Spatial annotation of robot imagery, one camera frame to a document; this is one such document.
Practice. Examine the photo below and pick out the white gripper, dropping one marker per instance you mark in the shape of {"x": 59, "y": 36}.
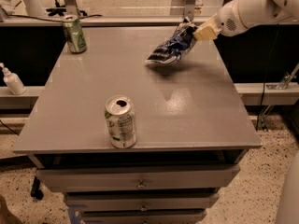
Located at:
{"x": 227, "y": 21}

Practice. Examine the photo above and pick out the blue chip bag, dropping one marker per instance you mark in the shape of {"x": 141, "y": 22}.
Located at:
{"x": 177, "y": 46}

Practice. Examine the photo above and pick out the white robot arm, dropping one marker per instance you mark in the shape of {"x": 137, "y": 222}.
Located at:
{"x": 259, "y": 12}

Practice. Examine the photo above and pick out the grey drawer cabinet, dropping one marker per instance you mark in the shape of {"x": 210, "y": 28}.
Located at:
{"x": 186, "y": 114}

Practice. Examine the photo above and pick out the silver soda can near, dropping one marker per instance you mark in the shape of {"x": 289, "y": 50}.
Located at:
{"x": 120, "y": 118}

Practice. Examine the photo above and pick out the green soda can far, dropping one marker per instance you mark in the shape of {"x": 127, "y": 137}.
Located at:
{"x": 73, "y": 33}

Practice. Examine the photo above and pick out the black office chair base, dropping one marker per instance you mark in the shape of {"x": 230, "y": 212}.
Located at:
{"x": 70, "y": 7}

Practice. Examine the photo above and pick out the bottom grey drawer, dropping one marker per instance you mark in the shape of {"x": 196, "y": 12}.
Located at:
{"x": 190, "y": 216}

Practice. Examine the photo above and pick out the grey drawer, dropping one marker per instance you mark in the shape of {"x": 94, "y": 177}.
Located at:
{"x": 138, "y": 178}
{"x": 190, "y": 216}
{"x": 141, "y": 201}

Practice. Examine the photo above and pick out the white pump bottle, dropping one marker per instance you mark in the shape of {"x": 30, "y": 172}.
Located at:
{"x": 12, "y": 81}

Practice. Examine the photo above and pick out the top grey drawer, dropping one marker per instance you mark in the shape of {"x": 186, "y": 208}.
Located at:
{"x": 138, "y": 178}

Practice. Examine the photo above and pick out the middle grey drawer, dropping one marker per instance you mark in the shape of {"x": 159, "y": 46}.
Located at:
{"x": 141, "y": 201}

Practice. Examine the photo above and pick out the black caster wheel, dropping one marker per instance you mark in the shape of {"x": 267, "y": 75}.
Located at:
{"x": 36, "y": 192}

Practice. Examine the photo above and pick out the metal frame post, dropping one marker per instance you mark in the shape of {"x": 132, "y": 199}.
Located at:
{"x": 189, "y": 9}

